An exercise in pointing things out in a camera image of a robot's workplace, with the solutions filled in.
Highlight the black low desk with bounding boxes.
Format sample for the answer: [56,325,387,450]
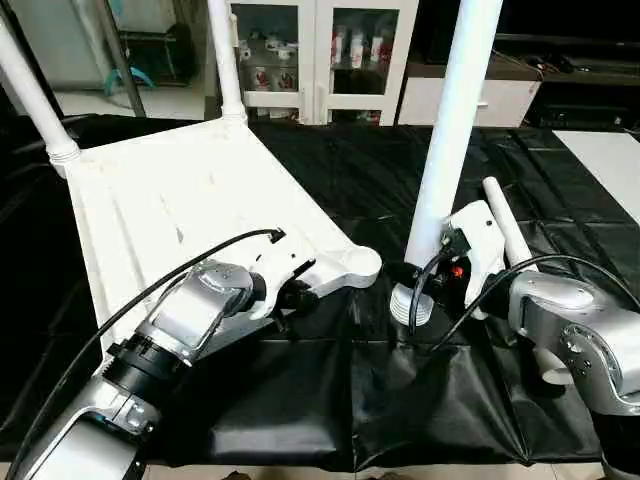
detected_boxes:
[492,32,640,130]

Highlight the white plastic table leg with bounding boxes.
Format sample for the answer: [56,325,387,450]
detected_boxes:
[481,177,576,387]
[389,0,504,326]
[0,14,81,174]
[206,0,250,121]

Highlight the grey pole stand blue brackets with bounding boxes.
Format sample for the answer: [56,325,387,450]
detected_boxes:
[94,0,159,119]

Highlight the white drawer cabinet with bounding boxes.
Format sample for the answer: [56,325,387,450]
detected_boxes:
[399,74,541,129]

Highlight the black storage unit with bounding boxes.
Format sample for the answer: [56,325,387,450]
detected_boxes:
[117,22,196,86]

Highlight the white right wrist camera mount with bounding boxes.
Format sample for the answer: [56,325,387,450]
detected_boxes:
[442,199,507,321]

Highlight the black work mat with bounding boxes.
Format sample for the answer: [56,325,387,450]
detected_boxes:
[0,112,640,471]

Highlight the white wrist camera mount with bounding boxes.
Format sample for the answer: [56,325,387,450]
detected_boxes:
[442,199,507,321]
[247,237,317,321]

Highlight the white flat board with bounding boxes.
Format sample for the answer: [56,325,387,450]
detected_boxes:
[552,129,640,224]

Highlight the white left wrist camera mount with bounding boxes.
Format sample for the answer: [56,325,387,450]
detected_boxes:
[247,237,317,321]

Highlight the white glass door cabinet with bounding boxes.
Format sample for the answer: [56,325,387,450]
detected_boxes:
[214,0,419,126]

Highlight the white plastic table top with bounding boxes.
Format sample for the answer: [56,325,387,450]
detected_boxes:
[62,114,384,371]

